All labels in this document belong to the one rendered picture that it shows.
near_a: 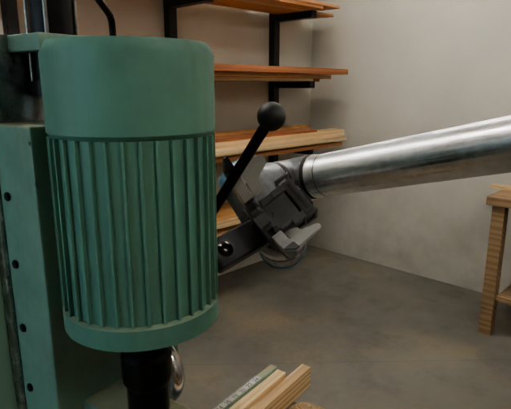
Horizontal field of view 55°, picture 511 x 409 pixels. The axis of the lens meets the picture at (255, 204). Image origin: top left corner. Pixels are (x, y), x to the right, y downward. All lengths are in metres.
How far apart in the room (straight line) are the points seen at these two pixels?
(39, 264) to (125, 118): 0.23
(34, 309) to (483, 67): 3.45
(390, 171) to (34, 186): 0.56
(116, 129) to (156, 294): 0.17
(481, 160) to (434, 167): 0.07
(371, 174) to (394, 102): 3.18
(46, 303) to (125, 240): 0.17
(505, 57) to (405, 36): 0.74
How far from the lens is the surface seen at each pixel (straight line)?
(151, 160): 0.48
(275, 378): 0.95
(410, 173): 0.87
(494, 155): 0.81
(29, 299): 0.67
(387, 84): 4.10
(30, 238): 0.63
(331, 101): 4.39
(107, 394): 0.72
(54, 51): 0.50
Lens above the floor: 1.46
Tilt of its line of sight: 13 degrees down
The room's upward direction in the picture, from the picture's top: straight up
